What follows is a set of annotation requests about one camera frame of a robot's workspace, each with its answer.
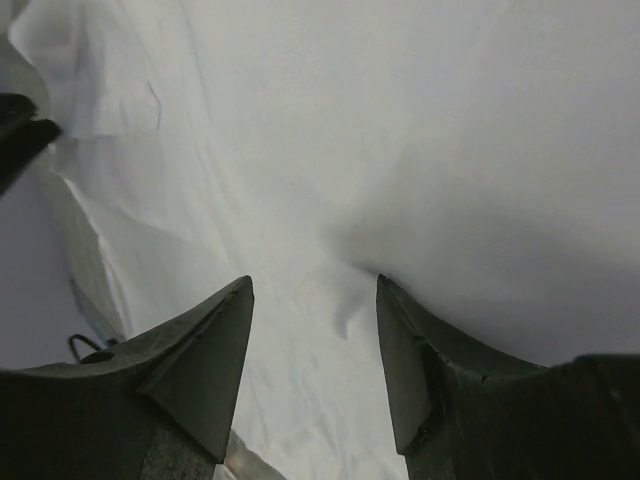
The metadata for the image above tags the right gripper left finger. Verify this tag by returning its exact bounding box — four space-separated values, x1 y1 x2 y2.
1 276 254 479

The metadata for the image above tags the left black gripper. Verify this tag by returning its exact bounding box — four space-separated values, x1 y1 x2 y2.
0 93 62 195

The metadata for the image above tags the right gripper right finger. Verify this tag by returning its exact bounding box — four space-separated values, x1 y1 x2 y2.
376 276 639 479

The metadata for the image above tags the white long sleeve shirt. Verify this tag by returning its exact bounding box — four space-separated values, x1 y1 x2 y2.
1 1 639 479

